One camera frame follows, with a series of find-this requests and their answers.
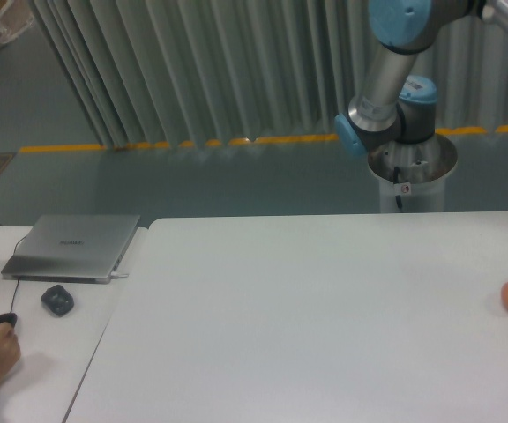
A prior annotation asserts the black computer mouse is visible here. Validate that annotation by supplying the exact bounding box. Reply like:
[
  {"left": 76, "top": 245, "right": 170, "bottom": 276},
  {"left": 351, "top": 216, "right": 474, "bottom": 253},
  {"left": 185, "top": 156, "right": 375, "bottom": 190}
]
[{"left": 0, "top": 312, "right": 18, "bottom": 328}]

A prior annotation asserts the silver closed laptop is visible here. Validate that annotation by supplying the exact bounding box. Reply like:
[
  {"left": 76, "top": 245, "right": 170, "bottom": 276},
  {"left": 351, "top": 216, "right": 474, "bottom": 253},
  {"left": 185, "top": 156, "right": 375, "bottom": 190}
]
[{"left": 1, "top": 214, "right": 140, "bottom": 283}]

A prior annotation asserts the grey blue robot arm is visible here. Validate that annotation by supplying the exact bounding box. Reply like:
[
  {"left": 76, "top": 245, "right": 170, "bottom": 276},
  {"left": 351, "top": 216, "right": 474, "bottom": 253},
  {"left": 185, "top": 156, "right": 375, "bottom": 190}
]
[{"left": 335, "top": 1, "right": 508, "bottom": 155}]

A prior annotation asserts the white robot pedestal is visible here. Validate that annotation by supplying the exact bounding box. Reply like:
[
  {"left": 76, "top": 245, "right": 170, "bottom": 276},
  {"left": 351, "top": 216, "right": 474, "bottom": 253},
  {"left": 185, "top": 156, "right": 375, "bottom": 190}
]
[{"left": 367, "top": 134, "right": 458, "bottom": 213}]

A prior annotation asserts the small black controller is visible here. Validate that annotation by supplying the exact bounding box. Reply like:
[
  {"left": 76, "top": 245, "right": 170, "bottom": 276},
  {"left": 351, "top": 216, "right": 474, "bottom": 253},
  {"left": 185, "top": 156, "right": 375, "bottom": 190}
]
[{"left": 41, "top": 285, "right": 75, "bottom": 317}]

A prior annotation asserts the black mouse cable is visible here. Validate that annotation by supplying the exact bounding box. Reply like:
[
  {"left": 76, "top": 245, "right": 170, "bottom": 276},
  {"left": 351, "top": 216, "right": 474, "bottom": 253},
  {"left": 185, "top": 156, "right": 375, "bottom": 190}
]
[{"left": 0, "top": 222, "right": 33, "bottom": 315}]

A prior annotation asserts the white usb plug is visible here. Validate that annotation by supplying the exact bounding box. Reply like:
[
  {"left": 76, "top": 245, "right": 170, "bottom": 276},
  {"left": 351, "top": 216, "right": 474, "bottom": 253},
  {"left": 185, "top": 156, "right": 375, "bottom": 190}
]
[{"left": 110, "top": 271, "right": 129, "bottom": 279}]

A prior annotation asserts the grey pleated curtain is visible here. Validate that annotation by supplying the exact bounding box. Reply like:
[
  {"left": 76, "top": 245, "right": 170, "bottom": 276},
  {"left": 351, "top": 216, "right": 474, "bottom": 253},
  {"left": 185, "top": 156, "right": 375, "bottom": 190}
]
[{"left": 30, "top": 1, "right": 508, "bottom": 148}]

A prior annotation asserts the black pedestal cable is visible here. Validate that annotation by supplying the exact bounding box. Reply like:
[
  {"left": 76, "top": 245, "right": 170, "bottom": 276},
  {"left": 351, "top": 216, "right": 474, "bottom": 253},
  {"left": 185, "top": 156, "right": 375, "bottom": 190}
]
[{"left": 392, "top": 166, "right": 404, "bottom": 214}]

